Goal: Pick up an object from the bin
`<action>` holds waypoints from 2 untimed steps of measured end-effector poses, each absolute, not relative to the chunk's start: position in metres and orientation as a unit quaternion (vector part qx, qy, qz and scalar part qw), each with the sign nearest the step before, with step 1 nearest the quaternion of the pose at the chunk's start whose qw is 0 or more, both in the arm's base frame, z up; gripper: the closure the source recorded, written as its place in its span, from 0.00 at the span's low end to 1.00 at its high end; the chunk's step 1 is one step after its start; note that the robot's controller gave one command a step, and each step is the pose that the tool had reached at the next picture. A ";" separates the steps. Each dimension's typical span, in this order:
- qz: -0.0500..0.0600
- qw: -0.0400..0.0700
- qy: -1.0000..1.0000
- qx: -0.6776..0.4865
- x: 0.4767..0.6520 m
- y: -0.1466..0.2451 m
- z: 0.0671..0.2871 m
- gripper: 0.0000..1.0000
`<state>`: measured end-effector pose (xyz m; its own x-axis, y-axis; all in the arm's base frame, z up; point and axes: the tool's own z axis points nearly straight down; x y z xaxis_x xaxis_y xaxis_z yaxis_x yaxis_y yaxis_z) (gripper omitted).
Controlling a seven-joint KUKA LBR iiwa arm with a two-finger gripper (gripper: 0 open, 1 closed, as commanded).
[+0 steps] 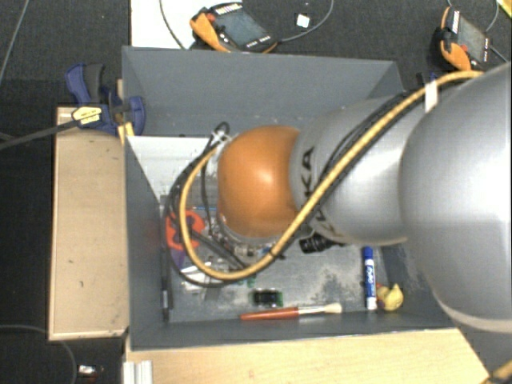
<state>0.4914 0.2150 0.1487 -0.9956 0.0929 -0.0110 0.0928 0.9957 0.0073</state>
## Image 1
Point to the pale wood board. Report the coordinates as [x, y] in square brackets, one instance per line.
[90, 230]

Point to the grey metal bin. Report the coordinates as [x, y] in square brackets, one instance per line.
[256, 90]

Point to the green and black small box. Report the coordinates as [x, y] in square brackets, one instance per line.
[266, 298]

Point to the yellow rubber duck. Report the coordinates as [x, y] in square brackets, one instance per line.
[391, 297]

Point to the black cylinder on white bracket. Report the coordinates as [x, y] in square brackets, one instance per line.
[316, 243]

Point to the blue and white marker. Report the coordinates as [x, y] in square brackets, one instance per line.
[370, 278]

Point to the purple plastic piece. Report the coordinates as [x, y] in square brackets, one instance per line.
[178, 259]

